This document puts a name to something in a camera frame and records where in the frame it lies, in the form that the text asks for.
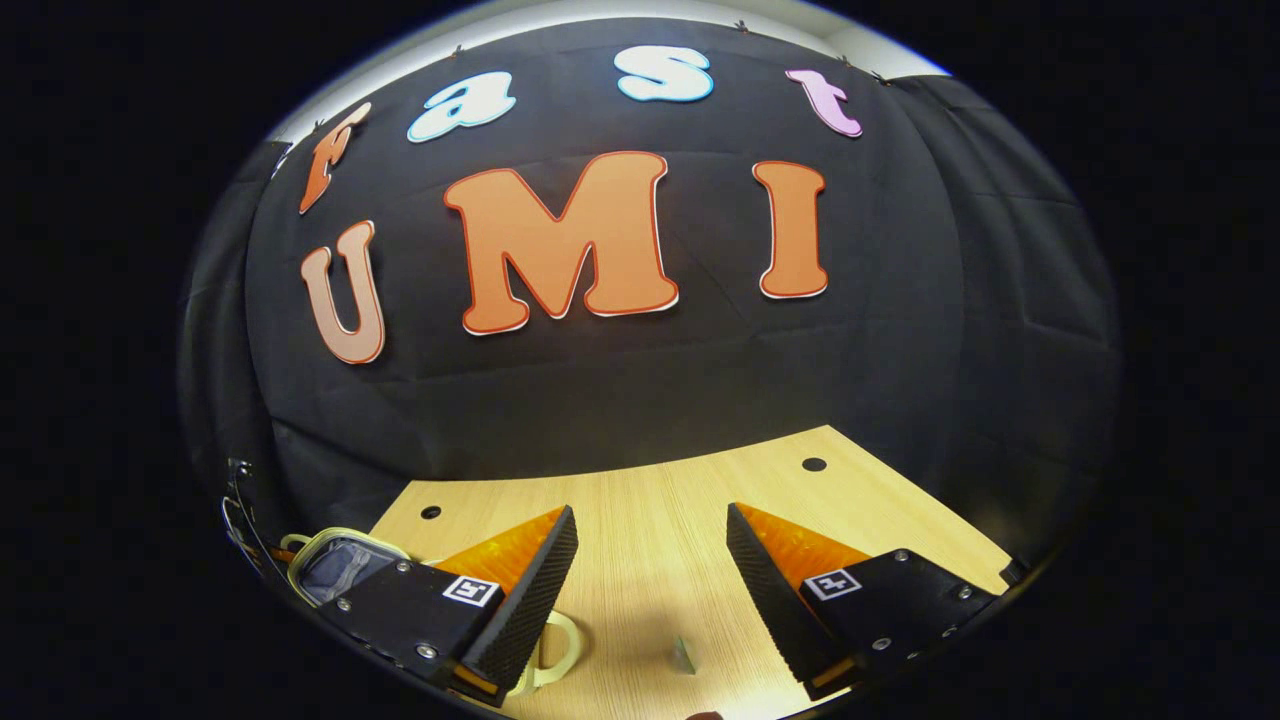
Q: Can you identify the cream suitcase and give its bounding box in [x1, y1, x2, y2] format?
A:
[280, 527, 583, 698]

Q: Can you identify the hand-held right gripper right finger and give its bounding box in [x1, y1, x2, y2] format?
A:
[726, 503, 999, 701]

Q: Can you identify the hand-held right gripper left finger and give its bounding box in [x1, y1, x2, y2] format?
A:
[315, 505, 580, 709]

